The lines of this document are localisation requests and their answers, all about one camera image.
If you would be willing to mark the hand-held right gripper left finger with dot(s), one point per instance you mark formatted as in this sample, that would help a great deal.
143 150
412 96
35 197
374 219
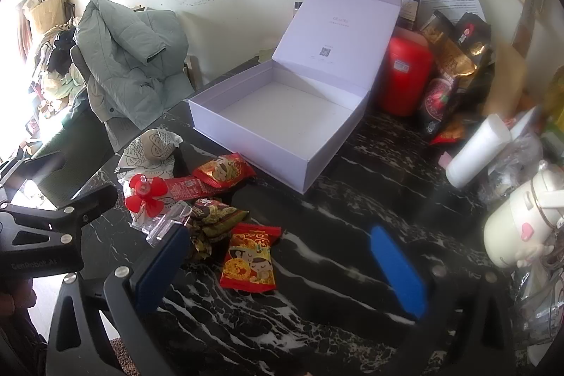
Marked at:
161 266

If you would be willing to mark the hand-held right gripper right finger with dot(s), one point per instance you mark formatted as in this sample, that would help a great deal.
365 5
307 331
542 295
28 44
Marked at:
396 274

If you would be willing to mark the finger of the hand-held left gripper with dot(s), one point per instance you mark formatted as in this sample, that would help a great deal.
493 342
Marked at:
66 222
46 164

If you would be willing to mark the brown gold snack packet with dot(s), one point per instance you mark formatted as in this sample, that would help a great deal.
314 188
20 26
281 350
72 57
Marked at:
205 248
220 215

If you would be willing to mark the red fan toy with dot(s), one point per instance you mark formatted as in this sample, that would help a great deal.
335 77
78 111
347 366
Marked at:
145 200

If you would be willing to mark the small red sachet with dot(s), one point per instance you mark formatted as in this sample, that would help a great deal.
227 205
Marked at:
185 187

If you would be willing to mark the red cartoon snack packet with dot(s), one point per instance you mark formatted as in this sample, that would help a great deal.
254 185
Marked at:
249 261
222 171

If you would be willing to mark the white patterned snack packet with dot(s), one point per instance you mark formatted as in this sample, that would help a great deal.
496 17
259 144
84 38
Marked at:
152 144
145 172

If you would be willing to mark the white gift box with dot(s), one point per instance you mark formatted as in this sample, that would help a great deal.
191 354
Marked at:
282 111

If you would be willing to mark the person's left forearm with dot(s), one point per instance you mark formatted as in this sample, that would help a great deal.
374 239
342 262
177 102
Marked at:
13 305

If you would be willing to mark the chair with leaf-patterned cushion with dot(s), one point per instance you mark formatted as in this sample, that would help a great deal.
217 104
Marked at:
116 133

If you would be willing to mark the pile of clothes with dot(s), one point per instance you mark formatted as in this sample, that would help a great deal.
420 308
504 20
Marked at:
57 67

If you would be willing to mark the cream flask with pink heart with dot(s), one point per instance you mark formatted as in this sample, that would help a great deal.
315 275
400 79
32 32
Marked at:
515 226

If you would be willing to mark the pale green puffer jacket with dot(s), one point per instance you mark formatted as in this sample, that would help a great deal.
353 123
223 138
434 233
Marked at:
127 50

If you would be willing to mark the white paper roll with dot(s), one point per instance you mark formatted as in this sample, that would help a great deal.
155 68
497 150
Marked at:
478 151

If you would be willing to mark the clear glass jug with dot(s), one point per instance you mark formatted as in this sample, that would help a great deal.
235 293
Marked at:
542 314

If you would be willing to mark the brown paper bag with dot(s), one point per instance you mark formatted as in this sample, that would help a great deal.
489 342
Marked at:
44 12

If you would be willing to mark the small red orange packet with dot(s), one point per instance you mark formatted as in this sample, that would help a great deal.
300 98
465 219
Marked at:
449 131

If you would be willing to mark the clear plastic bag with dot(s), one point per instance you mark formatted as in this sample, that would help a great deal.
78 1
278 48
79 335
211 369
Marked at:
520 155

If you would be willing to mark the red canister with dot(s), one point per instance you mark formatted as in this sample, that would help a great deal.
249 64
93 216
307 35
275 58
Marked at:
405 72

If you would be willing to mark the black gold cereal bag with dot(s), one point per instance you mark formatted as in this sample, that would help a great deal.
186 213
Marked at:
454 67

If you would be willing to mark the beige cardboard sheet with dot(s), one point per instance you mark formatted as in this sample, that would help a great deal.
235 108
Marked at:
511 81

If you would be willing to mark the green scalloped mat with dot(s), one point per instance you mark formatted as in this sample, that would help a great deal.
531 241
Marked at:
265 55

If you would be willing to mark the gold snack pack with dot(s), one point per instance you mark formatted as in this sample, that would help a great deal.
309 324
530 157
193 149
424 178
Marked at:
438 28

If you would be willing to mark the clear jar with dark contents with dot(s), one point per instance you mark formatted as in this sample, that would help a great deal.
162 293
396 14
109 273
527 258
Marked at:
410 6

